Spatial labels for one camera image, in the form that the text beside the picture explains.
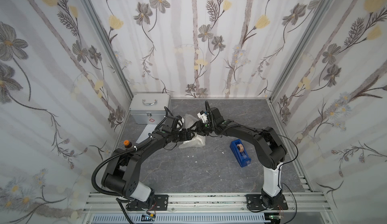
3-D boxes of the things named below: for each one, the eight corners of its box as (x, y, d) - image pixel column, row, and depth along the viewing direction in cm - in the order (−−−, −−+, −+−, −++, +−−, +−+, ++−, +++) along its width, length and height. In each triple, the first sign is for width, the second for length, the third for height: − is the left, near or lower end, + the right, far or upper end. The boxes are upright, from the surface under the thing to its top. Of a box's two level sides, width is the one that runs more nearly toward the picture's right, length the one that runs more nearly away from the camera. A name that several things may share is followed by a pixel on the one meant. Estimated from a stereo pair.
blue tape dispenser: (239, 168, 88) (242, 163, 81) (229, 146, 97) (232, 140, 90) (247, 166, 88) (251, 161, 82) (237, 144, 97) (240, 138, 91)
